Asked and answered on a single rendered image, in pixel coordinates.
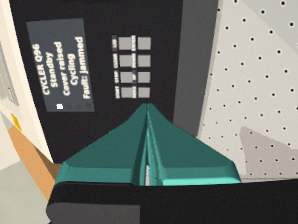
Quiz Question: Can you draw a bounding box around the beige well plate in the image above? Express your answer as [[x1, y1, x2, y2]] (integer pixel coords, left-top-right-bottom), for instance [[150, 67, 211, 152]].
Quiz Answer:
[[0, 60, 11, 101]]

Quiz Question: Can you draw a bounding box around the grey perforated base plate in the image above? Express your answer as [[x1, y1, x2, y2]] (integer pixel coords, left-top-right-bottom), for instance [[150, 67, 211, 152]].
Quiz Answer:
[[196, 0, 298, 180]]

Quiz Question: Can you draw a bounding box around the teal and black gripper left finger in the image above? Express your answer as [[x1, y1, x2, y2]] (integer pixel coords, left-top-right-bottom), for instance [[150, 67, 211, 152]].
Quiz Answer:
[[53, 104, 148, 187]]

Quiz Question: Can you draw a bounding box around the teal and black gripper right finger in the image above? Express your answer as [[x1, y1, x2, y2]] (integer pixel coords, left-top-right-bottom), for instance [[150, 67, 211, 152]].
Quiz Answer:
[[148, 103, 242, 186]]

